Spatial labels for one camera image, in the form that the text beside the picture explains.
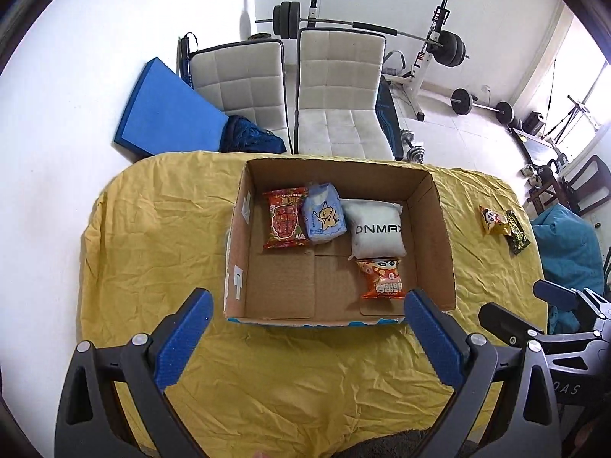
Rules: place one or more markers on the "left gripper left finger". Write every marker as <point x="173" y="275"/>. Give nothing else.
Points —
<point x="91" y="421"/>

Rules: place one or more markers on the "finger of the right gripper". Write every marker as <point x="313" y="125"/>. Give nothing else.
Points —
<point x="516" y="332"/>
<point x="585" y="304"/>

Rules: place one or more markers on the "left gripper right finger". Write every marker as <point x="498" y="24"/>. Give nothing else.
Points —
<point x="525" y="420"/>

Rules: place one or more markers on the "black shoe shine wipes pack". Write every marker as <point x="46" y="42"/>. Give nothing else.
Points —
<point x="517" y="239"/>

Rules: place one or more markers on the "yellow panda snack bag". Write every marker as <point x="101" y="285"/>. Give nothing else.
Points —
<point x="494" y="223"/>

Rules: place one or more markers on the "orange panda snack bag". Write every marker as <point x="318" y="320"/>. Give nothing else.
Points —
<point x="383" y="278"/>

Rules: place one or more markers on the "white ONMAX pouch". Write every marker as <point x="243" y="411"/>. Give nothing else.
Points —
<point x="375" y="227"/>

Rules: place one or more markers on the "light blue cartoon tissue pack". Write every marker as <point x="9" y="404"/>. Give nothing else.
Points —
<point x="323" y="214"/>

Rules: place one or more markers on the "red floral snack bag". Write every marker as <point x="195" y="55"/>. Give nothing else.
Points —
<point x="286" y="227"/>

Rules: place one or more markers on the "teal bean bag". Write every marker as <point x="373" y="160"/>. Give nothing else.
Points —
<point x="571" y="257"/>

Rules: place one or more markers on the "black fuzzy sleeve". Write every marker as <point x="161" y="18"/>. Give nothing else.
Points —
<point x="401" y="444"/>

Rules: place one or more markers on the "dark wooden chair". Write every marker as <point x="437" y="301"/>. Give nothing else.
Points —
<point x="587" y="191"/>

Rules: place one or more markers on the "chrome dumbbell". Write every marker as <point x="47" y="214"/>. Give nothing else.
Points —
<point x="413" y="151"/>

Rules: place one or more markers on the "yellow table cloth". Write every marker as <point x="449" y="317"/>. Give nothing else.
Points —
<point x="160" y="229"/>

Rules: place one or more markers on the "barbell on floor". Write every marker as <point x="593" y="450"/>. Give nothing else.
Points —
<point x="462" y="103"/>

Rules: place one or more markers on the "brown cardboard box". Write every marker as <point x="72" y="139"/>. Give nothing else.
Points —
<point x="320" y="285"/>

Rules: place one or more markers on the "blue black bench pad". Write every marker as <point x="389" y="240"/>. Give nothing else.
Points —
<point x="388" y="119"/>

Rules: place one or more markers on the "white weight bench rack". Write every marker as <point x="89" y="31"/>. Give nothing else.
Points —
<point x="411" y="82"/>

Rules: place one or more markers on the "barbell on rack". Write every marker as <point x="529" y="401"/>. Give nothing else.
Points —
<point x="450" y="50"/>

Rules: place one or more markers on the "right white padded chair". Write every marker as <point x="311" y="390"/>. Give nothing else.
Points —
<point x="338" y="77"/>

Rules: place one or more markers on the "white padded chair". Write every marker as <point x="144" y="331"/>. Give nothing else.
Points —
<point x="246" y="79"/>
<point x="338" y="77"/>

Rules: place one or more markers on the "blue foam mat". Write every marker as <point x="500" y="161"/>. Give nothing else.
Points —
<point x="164" y="114"/>

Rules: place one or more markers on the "dark blue knitted cloth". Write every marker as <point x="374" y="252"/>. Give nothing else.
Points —
<point x="242" y="135"/>

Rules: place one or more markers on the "left white padded chair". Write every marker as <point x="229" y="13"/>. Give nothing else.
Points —
<point x="246" y="79"/>

